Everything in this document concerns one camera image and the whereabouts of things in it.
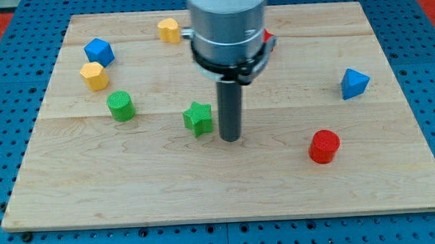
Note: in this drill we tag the light wooden board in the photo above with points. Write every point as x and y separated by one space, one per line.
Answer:
84 170

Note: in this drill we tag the blue cube block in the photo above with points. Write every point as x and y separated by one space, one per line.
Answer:
99 51

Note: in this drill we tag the yellow heart block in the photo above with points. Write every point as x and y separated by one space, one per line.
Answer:
169 31

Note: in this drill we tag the green star block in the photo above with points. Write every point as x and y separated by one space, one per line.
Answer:
198 118

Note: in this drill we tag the yellow hexagon block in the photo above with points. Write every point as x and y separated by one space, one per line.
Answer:
94 76

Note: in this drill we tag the black clamp ring mount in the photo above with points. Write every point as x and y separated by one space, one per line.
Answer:
242 73

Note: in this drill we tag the green cylinder block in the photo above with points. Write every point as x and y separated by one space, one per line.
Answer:
120 106

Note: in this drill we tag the red star block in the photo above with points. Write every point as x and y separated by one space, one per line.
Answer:
267 36

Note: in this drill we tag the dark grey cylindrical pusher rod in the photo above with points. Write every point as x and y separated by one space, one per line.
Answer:
229 105

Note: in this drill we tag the blue triangle block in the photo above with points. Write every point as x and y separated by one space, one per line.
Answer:
353 83

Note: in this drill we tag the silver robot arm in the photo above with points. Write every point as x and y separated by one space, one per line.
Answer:
227 39

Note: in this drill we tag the red cylinder block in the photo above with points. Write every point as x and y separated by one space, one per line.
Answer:
324 146

